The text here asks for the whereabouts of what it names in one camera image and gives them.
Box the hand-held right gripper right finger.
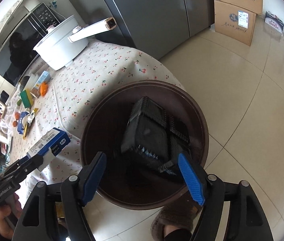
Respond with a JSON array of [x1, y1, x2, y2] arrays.
[[178, 152, 274, 241]]

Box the brown plastic trash bin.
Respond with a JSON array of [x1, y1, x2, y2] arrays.
[[80, 80, 209, 211]]

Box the person's black sock foot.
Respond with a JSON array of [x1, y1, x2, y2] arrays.
[[163, 228, 192, 241]]

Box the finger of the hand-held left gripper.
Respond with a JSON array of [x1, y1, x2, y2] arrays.
[[7, 154, 44, 173], [0, 163, 41, 185]]

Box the stacked white bowls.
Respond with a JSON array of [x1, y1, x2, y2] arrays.
[[19, 73, 39, 91]]

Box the green yellow sponge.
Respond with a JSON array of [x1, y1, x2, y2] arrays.
[[20, 90, 34, 107]]

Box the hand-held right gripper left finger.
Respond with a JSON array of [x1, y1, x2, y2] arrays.
[[12, 151, 107, 241]]

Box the black plastic tray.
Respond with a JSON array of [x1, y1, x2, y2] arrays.
[[120, 96, 191, 179]]

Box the small purple printed box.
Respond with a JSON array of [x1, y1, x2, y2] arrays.
[[265, 11, 284, 33]]

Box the grey refrigerator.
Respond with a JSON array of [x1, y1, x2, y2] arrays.
[[54, 0, 220, 61]]

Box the brown fuzzy slipper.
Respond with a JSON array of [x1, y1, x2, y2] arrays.
[[151, 198, 202, 241]]

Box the blue white barcode box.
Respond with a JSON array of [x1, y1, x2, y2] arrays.
[[27, 128, 71, 172]]

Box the black microwave oven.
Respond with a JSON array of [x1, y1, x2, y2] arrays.
[[0, 2, 60, 87]]

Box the cherry print tablecloth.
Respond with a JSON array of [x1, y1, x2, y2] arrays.
[[0, 40, 185, 189]]

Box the white electric pot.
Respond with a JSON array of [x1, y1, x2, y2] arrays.
[[33, 15, 117, 71]]

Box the cardboard box with label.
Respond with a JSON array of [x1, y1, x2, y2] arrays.
[[214, 0, 256, 47]]

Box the light blue carton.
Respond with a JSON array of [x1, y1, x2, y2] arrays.
[[35, 71, 52, 86]]

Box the person's left hand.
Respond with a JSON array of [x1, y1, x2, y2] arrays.
[[0, 193, 23, 240]]

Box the yellow wrapper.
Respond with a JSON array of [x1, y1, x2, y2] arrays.
[[23, 108, 39, 138]]

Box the white appliance under floral cloth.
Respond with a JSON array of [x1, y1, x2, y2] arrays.
[[0, 0, 41, 68]]

